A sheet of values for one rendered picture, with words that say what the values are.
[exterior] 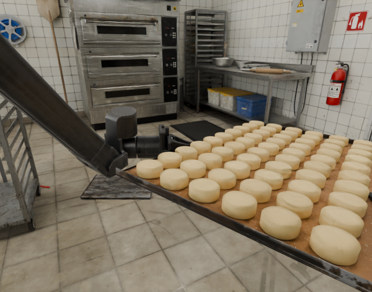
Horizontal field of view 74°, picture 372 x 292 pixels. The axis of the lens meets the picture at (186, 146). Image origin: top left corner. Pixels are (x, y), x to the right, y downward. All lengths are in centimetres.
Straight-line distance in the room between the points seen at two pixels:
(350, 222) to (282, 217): 9
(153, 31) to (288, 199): 382
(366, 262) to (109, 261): 152
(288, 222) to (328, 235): 4
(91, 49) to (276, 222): 370
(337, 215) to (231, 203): 14
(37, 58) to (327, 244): 476
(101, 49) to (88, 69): 33
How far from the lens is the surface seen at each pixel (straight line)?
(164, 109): 428
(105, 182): 250
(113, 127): 56
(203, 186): 39
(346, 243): 35
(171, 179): 41
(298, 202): 40
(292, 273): 173
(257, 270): 168
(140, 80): 406
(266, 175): 47
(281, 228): 34
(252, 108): 382
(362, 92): 355
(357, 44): 360
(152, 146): 60
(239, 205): 36
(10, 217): 211
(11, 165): 185
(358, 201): 46
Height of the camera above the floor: 123
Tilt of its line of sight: 22 degrees down
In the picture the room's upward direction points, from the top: straight up
